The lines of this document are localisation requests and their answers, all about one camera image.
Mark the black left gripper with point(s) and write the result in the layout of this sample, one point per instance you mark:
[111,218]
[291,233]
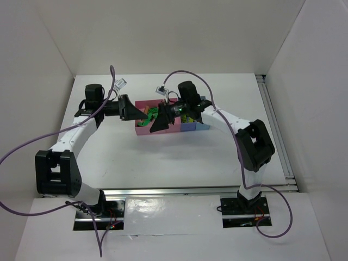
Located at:
[122,107]

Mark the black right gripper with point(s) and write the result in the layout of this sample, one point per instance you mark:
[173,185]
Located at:
[163,113]

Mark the green lego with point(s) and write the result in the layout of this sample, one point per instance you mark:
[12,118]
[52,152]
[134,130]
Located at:
[145,122]

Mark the long green lego brick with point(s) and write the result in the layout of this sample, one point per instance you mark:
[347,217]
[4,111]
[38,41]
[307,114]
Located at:
[153,110]

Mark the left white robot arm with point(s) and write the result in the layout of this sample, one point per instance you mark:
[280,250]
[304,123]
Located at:
[57,171]

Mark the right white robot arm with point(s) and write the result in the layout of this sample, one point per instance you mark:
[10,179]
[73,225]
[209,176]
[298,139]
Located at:
[254,145]

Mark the narrow pink bin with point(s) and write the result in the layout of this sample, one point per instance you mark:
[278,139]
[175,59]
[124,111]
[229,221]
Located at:
[176,127]

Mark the large pink bin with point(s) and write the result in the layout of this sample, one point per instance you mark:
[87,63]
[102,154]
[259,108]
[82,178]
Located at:
[141,105]

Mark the dark blue bin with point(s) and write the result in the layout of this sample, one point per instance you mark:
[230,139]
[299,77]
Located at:
[186,127]

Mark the light blue bin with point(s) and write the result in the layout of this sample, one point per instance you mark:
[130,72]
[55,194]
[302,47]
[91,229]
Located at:
[202,125]

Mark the aluminium front rail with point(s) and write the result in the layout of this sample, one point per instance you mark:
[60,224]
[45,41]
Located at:
[170,191]

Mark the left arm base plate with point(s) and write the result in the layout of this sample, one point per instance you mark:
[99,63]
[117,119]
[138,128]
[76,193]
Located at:
[112,217]

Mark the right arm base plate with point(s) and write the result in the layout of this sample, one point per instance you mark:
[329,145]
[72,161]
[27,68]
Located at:
[233,216]

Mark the aluminium side rail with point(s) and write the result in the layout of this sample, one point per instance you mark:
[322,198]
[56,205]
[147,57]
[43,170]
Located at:
[291,184]

